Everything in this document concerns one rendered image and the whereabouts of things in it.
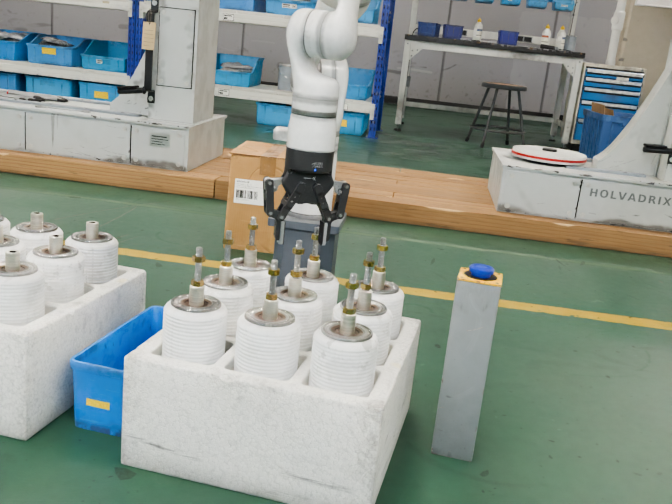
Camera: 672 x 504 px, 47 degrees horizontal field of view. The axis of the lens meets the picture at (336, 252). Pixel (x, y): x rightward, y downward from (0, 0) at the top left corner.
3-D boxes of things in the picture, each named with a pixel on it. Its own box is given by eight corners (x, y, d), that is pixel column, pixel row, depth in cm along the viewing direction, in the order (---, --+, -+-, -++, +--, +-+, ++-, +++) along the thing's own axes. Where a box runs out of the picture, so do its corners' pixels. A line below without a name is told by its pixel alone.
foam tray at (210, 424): (217, 368, 155) (223, 283, 150) (409, 407, 146) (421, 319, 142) (119, 464, 118) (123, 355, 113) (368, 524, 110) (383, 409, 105)
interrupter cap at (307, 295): (303, 308, 121) (303, 304, 121) (262, 297, 124) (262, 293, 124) (325, 296, 127) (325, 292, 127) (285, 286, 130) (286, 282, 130)
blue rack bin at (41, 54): (54, 61, 629) (54, 34, 624) (99, 66, 626) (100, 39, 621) (24, 62, 581) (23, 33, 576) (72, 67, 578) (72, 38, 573)
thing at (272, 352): (290, 445, 115) (301, 332, 110) (226, 440, 114) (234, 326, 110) (292, 415, 124) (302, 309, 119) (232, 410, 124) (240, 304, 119)
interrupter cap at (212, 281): (192, 284, 127) (192, 280, 126) (221, 274, 133) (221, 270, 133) (229, 295, 123) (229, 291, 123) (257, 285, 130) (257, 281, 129)
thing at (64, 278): (47, 334, 145) (47, 242, 140) (93, 344, 143) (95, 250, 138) (14, 352, 136) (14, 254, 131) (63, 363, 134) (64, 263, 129)
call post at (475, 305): (435, 434, 137) (460, 268, 129) (474, 443, 136) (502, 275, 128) (430, 453, 131) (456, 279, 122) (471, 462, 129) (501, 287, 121)
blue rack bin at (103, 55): (106, 67, 627) (107, 40, 622) (151, 72, 623) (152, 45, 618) (78, 68, 579) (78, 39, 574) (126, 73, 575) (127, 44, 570)
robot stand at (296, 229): (270, 331, 177) (281, 204, 169) (333, 340, 175) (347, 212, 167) (256, 355, 163) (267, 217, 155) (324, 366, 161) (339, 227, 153)
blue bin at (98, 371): (150, 360, 155) (152, 304, 152) (201, 370, 153) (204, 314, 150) (65, 427, 127) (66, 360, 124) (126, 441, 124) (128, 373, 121)
